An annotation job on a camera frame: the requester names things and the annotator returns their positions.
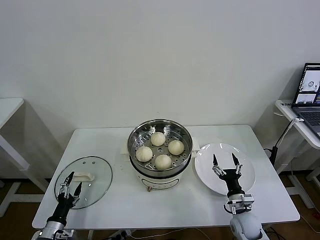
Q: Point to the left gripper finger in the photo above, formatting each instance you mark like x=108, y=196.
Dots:
x=71, y=177
x=78, y=190

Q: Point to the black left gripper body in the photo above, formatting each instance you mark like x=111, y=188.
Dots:
x=62, y=207

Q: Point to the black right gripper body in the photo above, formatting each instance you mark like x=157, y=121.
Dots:
x=232, y=181

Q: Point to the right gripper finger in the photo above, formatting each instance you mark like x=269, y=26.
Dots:
x=235, y=161
x=215, y=161

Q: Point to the white steamed baozi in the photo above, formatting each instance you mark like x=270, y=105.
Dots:
x=144, y=153
x=158, y=139
x=176, y=147
x=163, y=162

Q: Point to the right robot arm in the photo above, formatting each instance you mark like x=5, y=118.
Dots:
x=245, y=227

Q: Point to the perforated steel steamer basket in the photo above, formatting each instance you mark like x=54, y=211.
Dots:
x=160, y=150

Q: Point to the white round plate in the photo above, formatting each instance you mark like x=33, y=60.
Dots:
x=205, y=175

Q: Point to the white electric cooker pot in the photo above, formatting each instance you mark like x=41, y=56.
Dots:
x=160, y=183

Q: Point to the white power strip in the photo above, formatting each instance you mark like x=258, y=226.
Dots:
x=122, y=234

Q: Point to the white laptop side table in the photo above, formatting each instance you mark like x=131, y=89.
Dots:
x=285, y=107

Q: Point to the grey open laptop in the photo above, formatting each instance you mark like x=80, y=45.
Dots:
x=310, y=117

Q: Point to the white empty side table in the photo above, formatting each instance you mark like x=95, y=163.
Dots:
x=10, y=107

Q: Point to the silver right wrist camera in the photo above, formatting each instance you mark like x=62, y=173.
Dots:
x=248, y=200

